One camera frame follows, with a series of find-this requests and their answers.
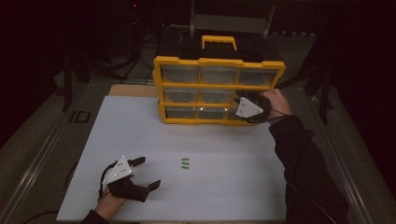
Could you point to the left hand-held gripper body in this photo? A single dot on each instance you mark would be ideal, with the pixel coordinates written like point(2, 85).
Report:
point(120, 171)

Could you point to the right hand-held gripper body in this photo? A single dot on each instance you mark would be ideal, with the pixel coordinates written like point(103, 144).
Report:
point(247, 109)

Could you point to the clear plastic drawer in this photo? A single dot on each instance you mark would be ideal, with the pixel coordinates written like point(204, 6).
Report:
point(216, 96)

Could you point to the yellow black drawer organizer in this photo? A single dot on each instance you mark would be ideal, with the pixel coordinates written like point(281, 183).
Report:
point(218, 62)

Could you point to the grid of clear drawers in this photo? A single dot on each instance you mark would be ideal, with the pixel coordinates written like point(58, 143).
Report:
point(179, 74)

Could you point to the person's right hand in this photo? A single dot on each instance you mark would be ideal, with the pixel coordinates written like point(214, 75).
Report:
point(278, 105)

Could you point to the person's left hand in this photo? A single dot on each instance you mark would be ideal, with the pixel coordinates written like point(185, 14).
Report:
point(109, 205)

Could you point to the white paper sheet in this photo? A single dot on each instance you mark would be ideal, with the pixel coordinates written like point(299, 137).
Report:
point(202, 140)

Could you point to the black tripod stand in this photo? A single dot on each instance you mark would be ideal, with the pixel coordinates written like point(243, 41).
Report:
point(67, 90)
point(325, 99)

